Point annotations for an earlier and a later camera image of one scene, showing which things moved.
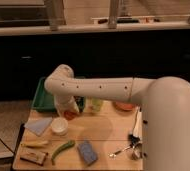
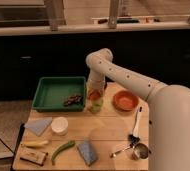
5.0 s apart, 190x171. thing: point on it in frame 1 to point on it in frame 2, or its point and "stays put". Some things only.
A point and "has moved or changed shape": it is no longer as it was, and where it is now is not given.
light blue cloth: [38, 125] stays put
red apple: [70, 115] has moved or changed shape
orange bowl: [124, 106] stays put
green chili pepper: [66, 145] stays put
